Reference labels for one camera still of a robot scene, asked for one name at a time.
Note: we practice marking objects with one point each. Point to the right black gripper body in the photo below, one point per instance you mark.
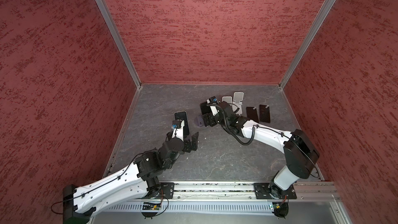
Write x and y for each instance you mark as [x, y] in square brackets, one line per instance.
[213, 120]

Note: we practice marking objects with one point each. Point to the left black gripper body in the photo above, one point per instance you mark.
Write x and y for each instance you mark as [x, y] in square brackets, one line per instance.
[187, 148]

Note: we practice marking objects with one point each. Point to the black phone back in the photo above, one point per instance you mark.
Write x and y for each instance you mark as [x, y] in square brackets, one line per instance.
[205, 109]

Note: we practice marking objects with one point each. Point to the white phone stand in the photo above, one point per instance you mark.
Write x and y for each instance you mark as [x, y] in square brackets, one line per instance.
[237, 102]
[227, 99]

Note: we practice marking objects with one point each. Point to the black phone with middle sticker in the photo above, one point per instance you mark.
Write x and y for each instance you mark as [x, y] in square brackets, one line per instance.
[252, 114]

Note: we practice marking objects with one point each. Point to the black phone with sticker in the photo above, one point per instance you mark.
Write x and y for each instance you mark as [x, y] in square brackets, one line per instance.
[252, 114]
[265, 115]

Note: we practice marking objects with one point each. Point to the black phone with right sticker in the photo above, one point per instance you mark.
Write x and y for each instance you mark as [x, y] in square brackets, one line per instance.
[265, 115]

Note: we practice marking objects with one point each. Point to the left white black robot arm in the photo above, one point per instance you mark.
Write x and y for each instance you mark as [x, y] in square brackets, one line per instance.
[139, 179]

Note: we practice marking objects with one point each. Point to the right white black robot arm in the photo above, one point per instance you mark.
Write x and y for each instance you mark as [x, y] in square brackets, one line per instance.
[300, 153]

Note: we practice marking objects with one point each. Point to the grey round-base phone stand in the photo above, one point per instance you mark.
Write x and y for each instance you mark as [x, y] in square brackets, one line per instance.
[199, 121]

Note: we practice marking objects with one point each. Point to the black phone far left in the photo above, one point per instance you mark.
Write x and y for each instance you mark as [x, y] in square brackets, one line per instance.
[182, 115]

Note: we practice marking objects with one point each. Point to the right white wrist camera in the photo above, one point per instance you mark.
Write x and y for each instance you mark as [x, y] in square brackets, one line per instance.
[211, 105]

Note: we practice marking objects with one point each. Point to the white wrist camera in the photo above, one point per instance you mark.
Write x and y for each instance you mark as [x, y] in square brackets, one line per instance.
[177, 129]
[211, 105]

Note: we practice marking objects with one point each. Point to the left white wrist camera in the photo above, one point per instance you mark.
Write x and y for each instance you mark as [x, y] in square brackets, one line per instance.
[177, 129]

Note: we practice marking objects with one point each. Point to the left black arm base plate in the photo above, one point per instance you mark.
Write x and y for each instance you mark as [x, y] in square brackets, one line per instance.
[161, 191]

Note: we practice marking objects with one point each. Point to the white slotted cable duct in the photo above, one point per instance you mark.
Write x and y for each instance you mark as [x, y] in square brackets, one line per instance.
[249, 208]

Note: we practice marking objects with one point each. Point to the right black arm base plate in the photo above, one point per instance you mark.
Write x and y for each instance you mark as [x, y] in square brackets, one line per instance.
[265, 191]

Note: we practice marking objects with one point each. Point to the aluminium front rail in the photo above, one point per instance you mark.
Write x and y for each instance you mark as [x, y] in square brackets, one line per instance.
[319, 191]

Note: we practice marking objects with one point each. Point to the left aluminium corner post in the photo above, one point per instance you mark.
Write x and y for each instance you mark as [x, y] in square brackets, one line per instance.
[119, 42]

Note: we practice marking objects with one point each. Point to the aluminium corner post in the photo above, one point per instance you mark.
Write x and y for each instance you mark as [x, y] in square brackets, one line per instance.
[315, 26]
[119, 42]

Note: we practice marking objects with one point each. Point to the right aluminium corner post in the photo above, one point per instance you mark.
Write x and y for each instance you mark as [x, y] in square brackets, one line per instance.
[315, 26]

